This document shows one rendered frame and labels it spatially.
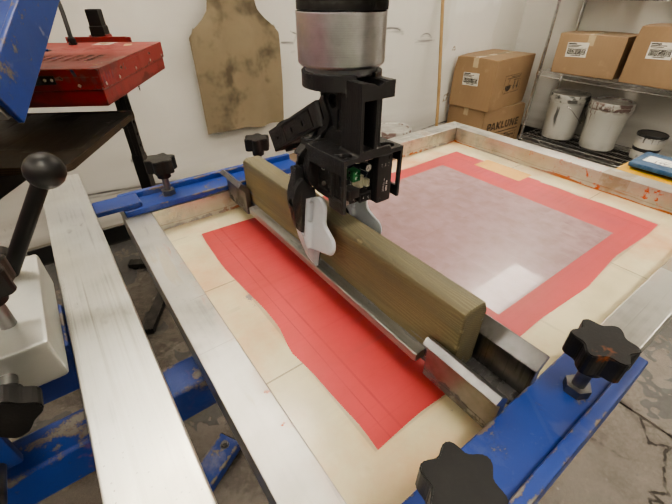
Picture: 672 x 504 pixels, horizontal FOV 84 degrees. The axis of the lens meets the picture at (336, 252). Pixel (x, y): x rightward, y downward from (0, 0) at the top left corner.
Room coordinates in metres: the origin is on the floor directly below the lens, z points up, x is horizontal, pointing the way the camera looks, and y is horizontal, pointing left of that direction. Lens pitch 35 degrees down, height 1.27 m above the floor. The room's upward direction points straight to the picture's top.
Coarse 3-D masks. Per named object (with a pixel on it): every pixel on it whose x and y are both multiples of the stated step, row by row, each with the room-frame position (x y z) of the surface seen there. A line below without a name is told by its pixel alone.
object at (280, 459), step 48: (432, 144) 0.87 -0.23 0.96; (480, 144) 0.86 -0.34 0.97; (528, 144) 0.79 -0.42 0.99; (624, 192) 0.61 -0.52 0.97; (144, 240) 0.42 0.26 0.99; (192, 288) 0.32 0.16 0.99; (192, 336) 0.25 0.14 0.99; (240, 384) 0.19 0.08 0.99; (240, 432) 0.15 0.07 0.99; (288, 432) 0.15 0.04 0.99; (288, 480) 0.12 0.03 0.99
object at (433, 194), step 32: (448, 160) 0.79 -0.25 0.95; (480, 160) 0.79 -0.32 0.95; (416, 192) 0.63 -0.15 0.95; (448, 192) 0.63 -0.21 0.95; (480, 192) 0.63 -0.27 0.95; (512, 192) 0.63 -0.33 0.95; (256, 224) 0.52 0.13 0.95; (384, 224) 0.52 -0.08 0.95; (416, 224) 0.52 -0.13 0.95; (224, 256) 0.43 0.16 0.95; (256, 256) 0.43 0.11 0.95; (288, 256) 0.43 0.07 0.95; (256, 288) 0.36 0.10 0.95; (288, 288) 0.36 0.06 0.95
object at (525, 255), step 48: (528, 192) 0.63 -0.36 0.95; (432, 240) 0.47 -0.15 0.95; (480, 240) 0.47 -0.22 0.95; (528, 240) 0.47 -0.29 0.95; (576, 240) 0.47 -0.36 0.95; (624, 240) 0.47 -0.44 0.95; (480, 288) 0.36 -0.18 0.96; (528, 288) 0.36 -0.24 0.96; (576, 288) 0.36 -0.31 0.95; (288, 336) 0.28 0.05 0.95; (336, 336) 0.28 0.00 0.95; (384, 336) 0.28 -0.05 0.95; (336, 384) 0.22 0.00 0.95; (384, 384) 0.22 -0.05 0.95; (432, 384) 0.22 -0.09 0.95; (384, 432) 0.17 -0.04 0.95
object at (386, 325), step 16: (256, 208) 0.50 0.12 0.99; (272, 224) 0.45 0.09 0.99; (288, 240) 0.41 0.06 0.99; (304, 256) 0.37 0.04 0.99; (320, 272) 0.35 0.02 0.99; (336, 288) 0.32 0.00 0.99; (352, 288) 0.31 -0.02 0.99; (352, 304) 0.30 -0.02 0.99; (368, 304) 0.29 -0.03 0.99; (384, 320) 0.27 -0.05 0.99; (400, 336) 0.24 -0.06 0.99; (416, 352) 0.22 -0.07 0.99
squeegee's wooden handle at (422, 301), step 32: (256, 160) 0.52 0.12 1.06; (256, 192) 0.50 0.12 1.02; (288, 224) 0.43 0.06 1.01; (352, 224) 0.34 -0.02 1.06; (320, 256) 0.37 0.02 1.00; (352, 256) 0.32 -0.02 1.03; (384, 256) 0.29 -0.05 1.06; (384, 288) 0.28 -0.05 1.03; (416, 288) 0.25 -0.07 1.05; (448, 288) 0.24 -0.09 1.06; (416, 320) 0.24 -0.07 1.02; (448, 320) 0.22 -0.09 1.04; (480, 320) 0.22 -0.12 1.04
